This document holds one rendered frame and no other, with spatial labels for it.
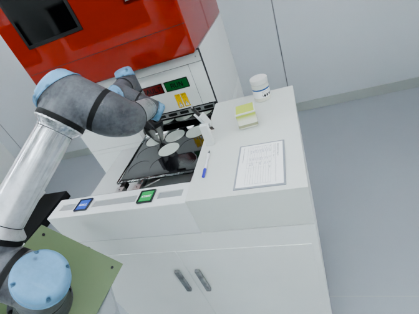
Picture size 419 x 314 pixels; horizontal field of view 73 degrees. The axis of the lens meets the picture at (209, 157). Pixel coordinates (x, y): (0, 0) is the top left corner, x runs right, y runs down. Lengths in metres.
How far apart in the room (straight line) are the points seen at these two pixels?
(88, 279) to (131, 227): 0.20
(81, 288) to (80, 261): 0.08
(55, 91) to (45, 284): 0.42
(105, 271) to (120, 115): 0.50
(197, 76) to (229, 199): 0.67
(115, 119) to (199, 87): 0.67
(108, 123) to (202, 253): 0.56
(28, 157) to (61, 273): 0.27
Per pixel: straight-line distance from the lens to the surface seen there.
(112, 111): 0.72
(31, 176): 0.75
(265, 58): 2.81
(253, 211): 0.84
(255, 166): 0.86
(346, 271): 1.75
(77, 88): 0.75
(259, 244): 0.96
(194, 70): 1.29
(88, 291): 0.97
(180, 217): 0.91
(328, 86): 2.98
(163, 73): 1.34
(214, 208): 0.84
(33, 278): 0.75
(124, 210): 0.96
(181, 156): 1.18
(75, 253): 1.01
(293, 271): 1.07
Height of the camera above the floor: 1.50
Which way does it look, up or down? 33 degrees down
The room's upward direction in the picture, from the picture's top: 23 degrees counter-clockwise
